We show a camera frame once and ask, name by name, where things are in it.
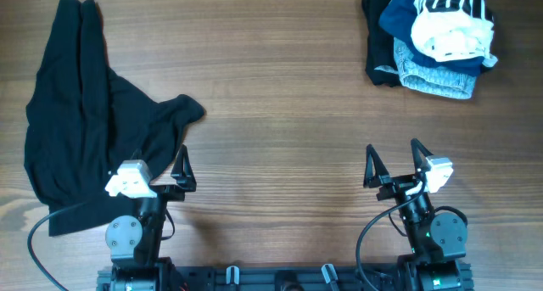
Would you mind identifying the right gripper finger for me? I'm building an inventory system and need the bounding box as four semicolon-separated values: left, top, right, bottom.
363;144;392;187
411;138;433;171

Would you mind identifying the black folded garment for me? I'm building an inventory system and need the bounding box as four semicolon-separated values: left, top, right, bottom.
361;0;400;87

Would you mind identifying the black t-shirt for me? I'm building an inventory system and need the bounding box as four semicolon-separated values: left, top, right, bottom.
24;0;204;236

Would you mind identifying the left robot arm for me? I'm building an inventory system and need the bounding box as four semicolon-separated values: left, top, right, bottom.
97;145;197;291

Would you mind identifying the navy blue garment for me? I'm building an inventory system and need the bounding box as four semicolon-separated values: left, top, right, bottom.
378;0;490;76

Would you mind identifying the white black striped garment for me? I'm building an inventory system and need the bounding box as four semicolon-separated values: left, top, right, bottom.
411;0;497;68

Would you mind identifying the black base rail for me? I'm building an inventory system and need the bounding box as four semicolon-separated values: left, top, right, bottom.
97;263;474;291

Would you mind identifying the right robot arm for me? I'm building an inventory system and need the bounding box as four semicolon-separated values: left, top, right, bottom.
355;138;468;290

